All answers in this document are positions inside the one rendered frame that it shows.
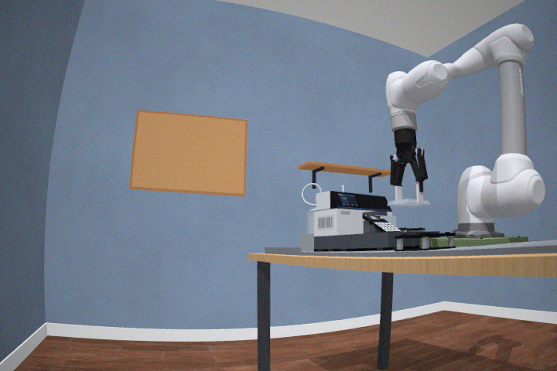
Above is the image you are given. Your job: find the grey l-shaped raised edge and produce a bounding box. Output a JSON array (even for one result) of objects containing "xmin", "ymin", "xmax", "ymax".
[{"xmin": 265, "ymin": 247, "xmax": 302, "ymax": 256}]

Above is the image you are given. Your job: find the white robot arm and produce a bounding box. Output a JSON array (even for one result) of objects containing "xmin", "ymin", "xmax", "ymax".
[{"xmin": 386, "ymin": 24, "xmax": 545, "ymax": 238}]

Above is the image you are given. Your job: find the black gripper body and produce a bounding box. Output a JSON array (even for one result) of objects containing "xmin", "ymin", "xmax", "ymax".
[{"xmin": 394, "ymin": 128, "xmax": 417, "ymax": 164}]

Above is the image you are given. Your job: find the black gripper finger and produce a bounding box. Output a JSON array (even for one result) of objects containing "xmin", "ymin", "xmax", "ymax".
[
  {"xmin": 405, "ymin": 148, "xmax": 428, "ymax": 203},
  {"xmin": 390, "ymin": 152, "xmax": 407, "ymax": 200}
]

